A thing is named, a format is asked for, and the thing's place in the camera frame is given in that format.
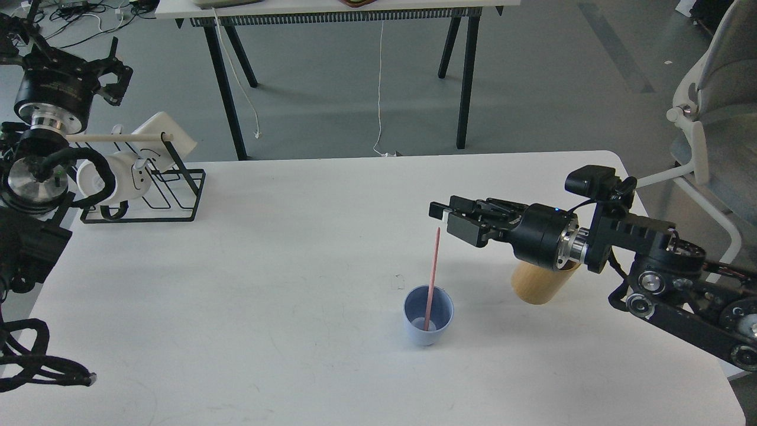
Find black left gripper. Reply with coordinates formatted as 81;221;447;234
14;36;134;133

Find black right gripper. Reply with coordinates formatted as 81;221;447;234
428;196;578;270

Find blue cup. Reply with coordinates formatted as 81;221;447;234
403;285;454;346

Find pink chopstick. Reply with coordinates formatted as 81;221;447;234
423;227;441;331

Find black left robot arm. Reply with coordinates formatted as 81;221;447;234
2;35;132;300

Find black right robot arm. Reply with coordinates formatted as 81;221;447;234
428;196;756;372

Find wooden cylindrical holder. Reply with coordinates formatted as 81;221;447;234
510;262;582;305

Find white mug on rack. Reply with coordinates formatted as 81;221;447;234
76;151;152;205

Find white background table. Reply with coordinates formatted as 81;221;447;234
154;1;520;161

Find floor cables bundle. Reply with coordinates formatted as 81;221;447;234
0;0;157;51

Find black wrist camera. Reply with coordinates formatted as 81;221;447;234
564;165;638;208

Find black wire cup rack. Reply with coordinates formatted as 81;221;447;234
69;133;206;224

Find white hanging cable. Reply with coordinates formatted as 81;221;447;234
211;7;263;140
373;21;398;158

